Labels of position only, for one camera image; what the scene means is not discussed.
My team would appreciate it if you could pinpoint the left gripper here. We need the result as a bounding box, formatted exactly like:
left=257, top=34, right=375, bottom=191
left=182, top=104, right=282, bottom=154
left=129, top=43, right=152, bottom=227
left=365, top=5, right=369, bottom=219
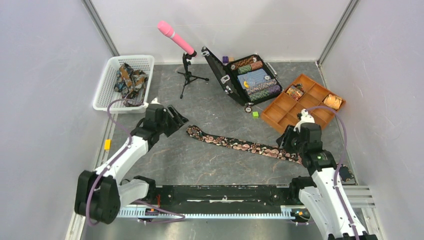
left=157, top=104, right=189, bottom=137

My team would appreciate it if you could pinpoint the orange compartment tray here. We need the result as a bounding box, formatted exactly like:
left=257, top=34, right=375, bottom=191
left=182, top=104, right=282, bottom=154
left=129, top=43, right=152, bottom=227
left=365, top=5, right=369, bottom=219
left=260, top=74, right=346, bottom=134

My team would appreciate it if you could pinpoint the black floral tie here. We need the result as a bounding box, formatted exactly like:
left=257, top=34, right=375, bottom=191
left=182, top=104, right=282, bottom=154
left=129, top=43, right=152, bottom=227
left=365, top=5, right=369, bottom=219
left=186, top=125, right=338, bottom=175

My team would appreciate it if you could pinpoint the white plastic basket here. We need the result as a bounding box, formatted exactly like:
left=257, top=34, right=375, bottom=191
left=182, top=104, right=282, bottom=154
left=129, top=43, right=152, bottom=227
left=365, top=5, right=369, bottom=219
left=92, top=54, right=155, bottom=114

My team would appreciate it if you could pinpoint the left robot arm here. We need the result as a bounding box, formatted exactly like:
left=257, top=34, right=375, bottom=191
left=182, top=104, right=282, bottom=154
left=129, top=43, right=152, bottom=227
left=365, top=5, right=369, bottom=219
left=74, top=103, right=189, bottom=226

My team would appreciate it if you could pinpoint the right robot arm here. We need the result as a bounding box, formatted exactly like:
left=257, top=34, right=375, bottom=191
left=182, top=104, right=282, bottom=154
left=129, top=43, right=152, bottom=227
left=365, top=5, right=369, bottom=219
left=277, top=122, right=378, bottom=240

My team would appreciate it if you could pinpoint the rolled tan patterned tie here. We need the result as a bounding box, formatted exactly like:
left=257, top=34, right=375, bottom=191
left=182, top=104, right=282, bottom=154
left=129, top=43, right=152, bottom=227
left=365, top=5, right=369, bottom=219
left=322, top=93, right=344, bottom=111

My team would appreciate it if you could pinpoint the black tripod stand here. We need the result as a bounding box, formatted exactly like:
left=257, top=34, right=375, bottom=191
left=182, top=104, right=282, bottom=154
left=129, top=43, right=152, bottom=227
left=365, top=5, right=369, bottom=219
left=177, top=51, right=210, bottom=99

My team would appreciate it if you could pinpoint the rolled dark patterned tie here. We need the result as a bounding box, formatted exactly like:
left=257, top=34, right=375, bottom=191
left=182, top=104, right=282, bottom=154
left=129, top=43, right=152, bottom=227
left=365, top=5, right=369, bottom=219
left=286, top=83, right=305, bottom=101

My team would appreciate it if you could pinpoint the dark blue patterned tie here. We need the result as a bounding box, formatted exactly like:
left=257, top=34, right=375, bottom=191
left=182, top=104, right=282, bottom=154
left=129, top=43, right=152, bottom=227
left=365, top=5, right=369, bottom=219
left=113, top=63, right=149, bottom=107

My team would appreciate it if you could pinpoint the green cube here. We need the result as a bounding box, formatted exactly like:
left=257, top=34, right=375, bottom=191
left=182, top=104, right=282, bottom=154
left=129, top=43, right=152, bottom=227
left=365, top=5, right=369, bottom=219
left=252, top=111, right=259, bottom=119

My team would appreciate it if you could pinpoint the loose poker chip stack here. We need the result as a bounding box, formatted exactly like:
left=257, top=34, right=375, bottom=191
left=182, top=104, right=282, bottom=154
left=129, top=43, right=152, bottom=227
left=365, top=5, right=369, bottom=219
left=244, top=102, right=254, bottom=113

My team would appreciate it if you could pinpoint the yellow block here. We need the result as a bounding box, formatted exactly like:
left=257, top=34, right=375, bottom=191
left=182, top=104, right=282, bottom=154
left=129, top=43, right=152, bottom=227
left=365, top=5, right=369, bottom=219
left=103, top=139, right=112, bottom=151

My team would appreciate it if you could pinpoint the black poker chip case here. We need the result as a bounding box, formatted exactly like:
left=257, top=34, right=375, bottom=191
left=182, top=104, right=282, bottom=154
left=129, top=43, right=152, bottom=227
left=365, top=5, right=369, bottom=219
left=201, top=46, right=283, bottom=107

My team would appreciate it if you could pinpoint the pink microphone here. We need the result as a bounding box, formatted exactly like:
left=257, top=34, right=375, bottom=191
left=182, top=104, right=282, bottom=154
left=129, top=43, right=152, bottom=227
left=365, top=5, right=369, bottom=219
left=157, top=21, right=197, bottom=57

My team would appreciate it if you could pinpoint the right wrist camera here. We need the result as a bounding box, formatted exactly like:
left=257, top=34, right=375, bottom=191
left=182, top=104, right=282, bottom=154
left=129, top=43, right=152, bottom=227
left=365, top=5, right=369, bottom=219
left=294, top=109, right=315, bottom=133

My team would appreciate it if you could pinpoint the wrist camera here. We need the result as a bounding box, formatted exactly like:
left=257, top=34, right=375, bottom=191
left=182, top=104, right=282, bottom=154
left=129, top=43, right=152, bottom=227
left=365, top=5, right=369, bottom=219
left=143, top=97, right=161, bottom=109
left=294, top=109, right=315, bottom=133

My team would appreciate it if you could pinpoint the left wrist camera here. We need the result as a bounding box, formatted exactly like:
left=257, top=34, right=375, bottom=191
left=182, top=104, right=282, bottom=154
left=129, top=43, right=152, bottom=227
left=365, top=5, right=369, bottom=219
left=143, top=97, right=161, bottom=109

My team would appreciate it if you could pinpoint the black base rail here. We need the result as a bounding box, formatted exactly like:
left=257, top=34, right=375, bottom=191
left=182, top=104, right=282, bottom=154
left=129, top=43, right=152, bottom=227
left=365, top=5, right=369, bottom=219
left=145, top=184, right=303, bottom=214

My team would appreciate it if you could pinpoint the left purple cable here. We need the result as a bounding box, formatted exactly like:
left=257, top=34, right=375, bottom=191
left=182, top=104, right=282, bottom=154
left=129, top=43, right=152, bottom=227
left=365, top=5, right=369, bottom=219
left=85, top=98, right=186, bottom=228

